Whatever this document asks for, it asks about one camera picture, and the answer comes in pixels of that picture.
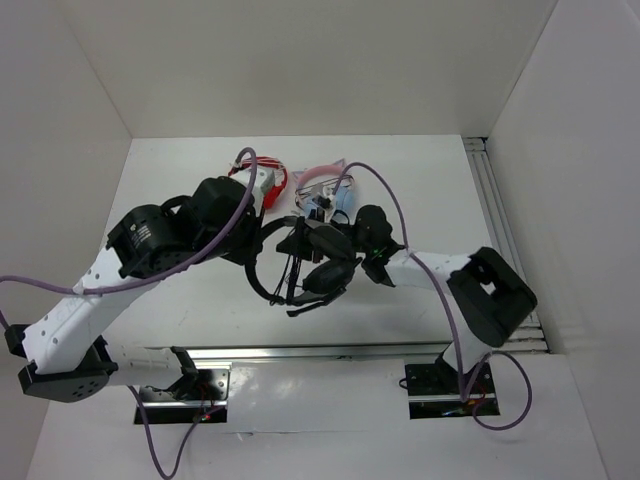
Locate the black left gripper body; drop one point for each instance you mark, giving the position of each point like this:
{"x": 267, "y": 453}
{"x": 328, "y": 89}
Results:
{"x": 241, "y": 244}

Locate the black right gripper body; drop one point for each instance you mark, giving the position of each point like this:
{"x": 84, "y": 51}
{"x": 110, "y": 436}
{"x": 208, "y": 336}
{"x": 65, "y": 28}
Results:
{"x": 355, "y": 244}

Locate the black headset with microphone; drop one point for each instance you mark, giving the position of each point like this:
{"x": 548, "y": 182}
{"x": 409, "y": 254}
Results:
{"x": 315, "y": 265}

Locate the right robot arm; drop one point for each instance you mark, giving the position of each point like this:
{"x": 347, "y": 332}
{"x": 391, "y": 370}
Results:
{"x": 484, "y": 299}

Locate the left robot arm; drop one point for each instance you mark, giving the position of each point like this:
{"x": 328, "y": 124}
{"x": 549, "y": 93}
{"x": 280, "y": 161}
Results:
{"x": 68, "y": 358}

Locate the pink and blue cat headphones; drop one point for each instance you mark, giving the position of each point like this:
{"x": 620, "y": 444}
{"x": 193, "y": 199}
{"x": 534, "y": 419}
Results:
{"x": 344, "y": 190}

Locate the red headphones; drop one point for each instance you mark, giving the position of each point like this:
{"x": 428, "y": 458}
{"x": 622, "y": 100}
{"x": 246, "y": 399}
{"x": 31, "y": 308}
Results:
{"x": 281, "y": 176}

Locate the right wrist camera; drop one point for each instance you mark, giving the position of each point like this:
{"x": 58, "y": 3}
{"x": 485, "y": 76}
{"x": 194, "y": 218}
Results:
{"x": 323, "y": 202}

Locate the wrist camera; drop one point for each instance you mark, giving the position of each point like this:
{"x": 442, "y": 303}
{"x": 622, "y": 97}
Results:
{"x": 323, "y": 202}
{"x": 263, "y": 183}

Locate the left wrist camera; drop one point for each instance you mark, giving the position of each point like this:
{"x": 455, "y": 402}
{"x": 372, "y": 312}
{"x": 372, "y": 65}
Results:
{"x": 263, "y": 183}

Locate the aluminium rail at front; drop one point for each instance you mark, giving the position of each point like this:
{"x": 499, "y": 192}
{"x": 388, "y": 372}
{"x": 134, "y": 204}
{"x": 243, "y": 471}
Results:
{"x": 343, "y": 352}

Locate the aluminium rail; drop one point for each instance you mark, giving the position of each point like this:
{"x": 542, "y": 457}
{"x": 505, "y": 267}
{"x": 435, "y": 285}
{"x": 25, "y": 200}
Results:
{"x": 343, "y": 352}
{"x": 530, "y": 336}

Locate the aluminium rail at right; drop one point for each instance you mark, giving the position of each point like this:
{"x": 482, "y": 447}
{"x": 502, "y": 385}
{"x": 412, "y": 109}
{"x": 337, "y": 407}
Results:
{"x": 530, "y": 336}

